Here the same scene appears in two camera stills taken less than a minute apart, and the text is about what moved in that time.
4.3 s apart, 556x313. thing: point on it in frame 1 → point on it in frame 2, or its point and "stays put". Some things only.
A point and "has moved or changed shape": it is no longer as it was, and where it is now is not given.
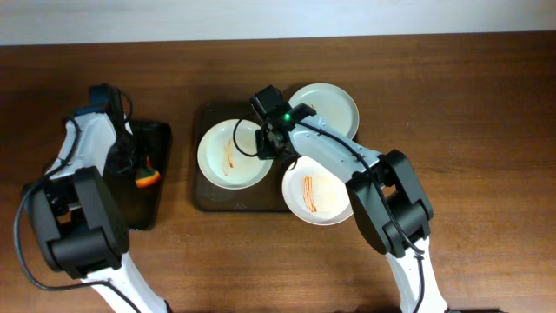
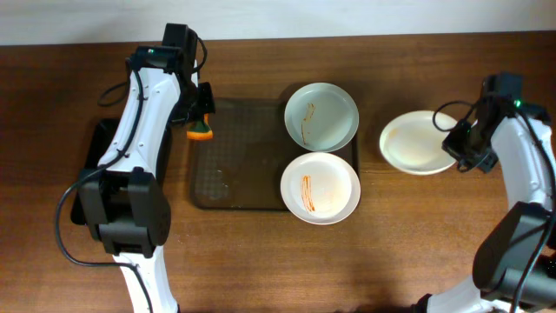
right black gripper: [267, 142] → [467, 150]
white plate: [333, 105] stays put
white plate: [228, 156] → [412, 143]
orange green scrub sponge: [147, 177] has moved or changed shape
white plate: [315, 196] stays put
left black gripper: [131, 158] → [201, 109]
